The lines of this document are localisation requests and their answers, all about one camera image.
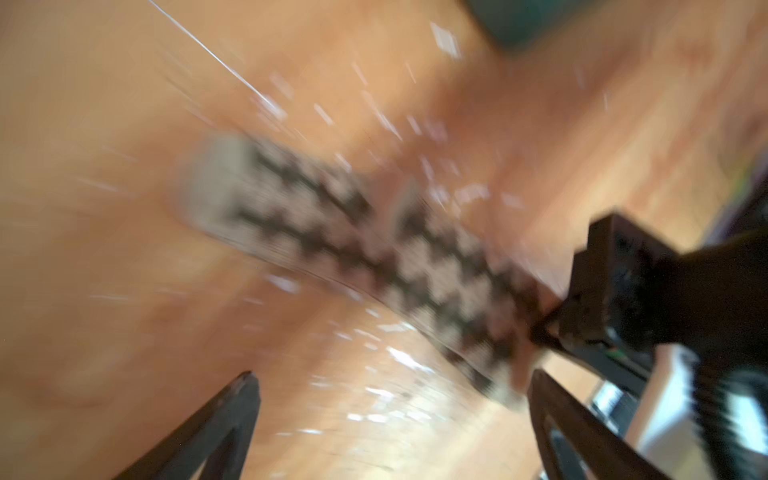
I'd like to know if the green divided tray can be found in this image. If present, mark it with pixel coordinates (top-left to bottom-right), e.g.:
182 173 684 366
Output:
463 0 595 50

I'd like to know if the brown argyle sock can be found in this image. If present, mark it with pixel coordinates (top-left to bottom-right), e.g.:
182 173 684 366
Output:
182 133 553 408

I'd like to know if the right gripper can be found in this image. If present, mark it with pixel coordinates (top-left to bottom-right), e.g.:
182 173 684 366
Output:
530 213 767 396

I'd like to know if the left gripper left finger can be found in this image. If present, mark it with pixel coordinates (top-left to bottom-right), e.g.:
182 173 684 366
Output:
117 371 261 479

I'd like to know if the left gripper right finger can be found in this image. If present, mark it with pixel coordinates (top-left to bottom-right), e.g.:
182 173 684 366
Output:
528 369 667 479

